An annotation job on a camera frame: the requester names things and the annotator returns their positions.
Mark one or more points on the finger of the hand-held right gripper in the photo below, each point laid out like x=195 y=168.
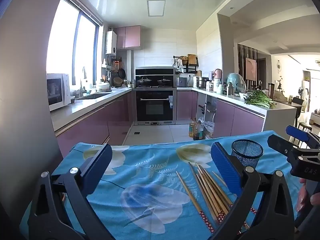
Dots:
x=297 y=133
x=280 y=142

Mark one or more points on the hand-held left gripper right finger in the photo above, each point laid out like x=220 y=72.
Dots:
x=225 y=165

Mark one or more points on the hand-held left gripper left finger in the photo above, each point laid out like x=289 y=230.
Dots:
x=98 y=160

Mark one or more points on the black mesh pen holder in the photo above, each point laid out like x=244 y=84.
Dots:
x=250 y=157

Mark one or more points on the pile of bamboo chopsticks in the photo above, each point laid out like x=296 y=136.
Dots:
x=210 y=190

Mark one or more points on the person's right hand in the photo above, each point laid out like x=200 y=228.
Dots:
x=302 y=195

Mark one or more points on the round stool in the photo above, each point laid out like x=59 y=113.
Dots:
x=305 y=125

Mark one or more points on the clear plastic bag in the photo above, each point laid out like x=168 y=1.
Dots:
x=208 y=128

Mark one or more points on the long pink base cabinet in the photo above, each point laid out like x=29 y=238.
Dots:
x=100 y=120

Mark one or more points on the dark cooking oil bottle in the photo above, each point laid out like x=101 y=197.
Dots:
x=199 y=133

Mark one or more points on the green leafy vegetables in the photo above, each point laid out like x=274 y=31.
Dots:
x=260 y=100

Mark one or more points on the yellow cooking oil bottle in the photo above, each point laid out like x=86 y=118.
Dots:
x=191 y=130

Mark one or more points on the pink base cabinet white side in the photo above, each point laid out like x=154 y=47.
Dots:
x=237 y=117

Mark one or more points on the black thermos flask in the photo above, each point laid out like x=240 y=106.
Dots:
x=270 y=90

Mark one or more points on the blue floral tablecloth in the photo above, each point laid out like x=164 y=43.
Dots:
x=150 y=180

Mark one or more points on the white casserole pot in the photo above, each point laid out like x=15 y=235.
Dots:
x=103 y=87

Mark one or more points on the steel kitchen faucet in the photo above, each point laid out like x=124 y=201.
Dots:
x=82 y=87

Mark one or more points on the teal covered appliance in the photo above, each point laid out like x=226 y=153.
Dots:
x=236 y=81

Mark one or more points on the black built-in oven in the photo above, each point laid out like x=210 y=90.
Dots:
x=155 y=107

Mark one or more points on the white microwave oven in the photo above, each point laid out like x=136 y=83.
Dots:
x=58 y=92

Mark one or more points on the woven basket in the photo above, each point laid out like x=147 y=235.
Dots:
x=118 y=81

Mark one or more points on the steel stockpot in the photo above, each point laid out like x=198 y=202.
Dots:
x=201 y=83

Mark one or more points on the black frying pan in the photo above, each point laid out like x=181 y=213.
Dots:
x=122 y=73

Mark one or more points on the pink kettle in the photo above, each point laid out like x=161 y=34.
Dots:
x=218 y=74

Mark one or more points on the pot with glass lid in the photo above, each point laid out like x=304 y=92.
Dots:
x=144 y=81
x=164 y=81

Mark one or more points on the silver countertop appliance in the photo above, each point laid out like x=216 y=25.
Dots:
x=182 y=82

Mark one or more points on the dark slatted partition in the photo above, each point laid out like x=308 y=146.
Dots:
x=241 y=55

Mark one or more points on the grey refrigerator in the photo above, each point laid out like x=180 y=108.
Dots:
x=25 y=92

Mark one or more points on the black integrated stove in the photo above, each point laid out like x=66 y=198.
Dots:
x=155 y=71

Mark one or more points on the wooden cutting board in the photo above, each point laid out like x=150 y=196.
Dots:
x=192 y=59

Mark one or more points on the white gas water heater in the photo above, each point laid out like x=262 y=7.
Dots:
x=111 y=42

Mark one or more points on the kitchen window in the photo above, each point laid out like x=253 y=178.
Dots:
x=62 y=42

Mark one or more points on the ceiling light panel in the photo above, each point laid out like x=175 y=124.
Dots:
x=156 y=8

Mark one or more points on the pink wall painting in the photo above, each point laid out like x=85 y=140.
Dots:
x=250 y=68

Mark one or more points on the black wall rack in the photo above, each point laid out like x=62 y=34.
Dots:
x=185 y=68

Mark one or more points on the pink wall cabinet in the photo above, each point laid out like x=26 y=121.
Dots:
x=131 y=37

